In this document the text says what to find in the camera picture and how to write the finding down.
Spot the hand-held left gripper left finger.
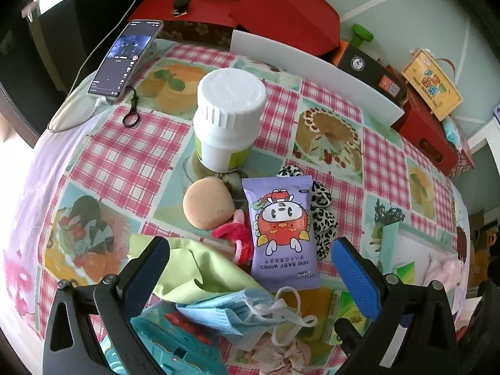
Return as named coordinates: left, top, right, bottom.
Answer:
left=42, top=236, right=173, bottom=375

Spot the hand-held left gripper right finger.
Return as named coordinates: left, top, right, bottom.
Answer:
left=330, top=236, right=459, bottom=375

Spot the green juice carton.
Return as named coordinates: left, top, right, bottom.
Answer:
left=322, top=289, right=376, bottom=346

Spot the white box with teal rim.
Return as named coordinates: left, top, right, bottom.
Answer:
left=381, top=222, right=483, bottom=321

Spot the leopard print scrunchie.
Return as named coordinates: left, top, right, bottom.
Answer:
left=277, top=166, right=339, bottom=262

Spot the purple baby wipes pack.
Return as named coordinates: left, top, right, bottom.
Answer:
left=241, top=177, right=322, bottom=292

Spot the round peach sponge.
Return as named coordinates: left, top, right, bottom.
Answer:
left=183, top=177, right=235, bottom=230

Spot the pink and white scrunchie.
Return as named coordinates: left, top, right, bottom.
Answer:
left=238, top=330, right=313, bottom=375

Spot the light green cloth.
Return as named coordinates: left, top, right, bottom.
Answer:
left=127, top=233, right=258, bottom=305

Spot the green tissue pack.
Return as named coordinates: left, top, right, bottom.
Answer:
left=394, top=262, right=415, bottom=283

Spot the teal pouch with red patch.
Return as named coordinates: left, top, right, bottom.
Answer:
left=102, top=305, right=225, bottom=375

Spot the blue face mask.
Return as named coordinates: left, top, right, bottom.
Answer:
left=176, top=286, right=319, bottom=354

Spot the red pipe cleaner flower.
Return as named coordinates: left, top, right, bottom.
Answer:
left=212, top=209, right=254, bottom=270

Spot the pink fluffy cloth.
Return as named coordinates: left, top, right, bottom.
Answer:
left=424, top=252, right=465, bottom=301

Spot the red crate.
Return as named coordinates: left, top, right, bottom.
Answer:
left=391, top=97, right=459, bottom=176

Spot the light blue packet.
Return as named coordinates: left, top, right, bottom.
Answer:
left=443, top=119, right=463, bottom=145

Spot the pink checked tablecloth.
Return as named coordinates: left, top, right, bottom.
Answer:
left=0, top=43, right=471, bottom=375

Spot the white pill bottle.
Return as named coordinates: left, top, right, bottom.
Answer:
left=193, top=69, right=267, bottom=173

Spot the smartphone in clear case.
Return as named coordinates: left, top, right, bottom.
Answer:
left=87, top=19, right=164, bottom=99

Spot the black box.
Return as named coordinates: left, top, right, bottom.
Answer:
left=337, top=43, right=407, bottom=106

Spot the white board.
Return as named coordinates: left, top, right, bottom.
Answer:
left=230, top=29, right=405, bottom=126

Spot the green knob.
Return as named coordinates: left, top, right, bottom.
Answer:
left=350, top=23, right=373, bottom=48

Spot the small black gadget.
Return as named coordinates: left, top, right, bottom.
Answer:
left=171, top=0, right=193, bottom=18

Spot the red gift box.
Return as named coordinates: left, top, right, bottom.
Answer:
left=127, top=0, right=340, bottom=57

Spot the black lanyard ring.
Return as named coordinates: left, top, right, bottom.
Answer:
left=122, top=87, right=140, bottom=128

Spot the white charging cable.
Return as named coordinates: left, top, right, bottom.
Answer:
left=47, top=0, right=154, bottom=133

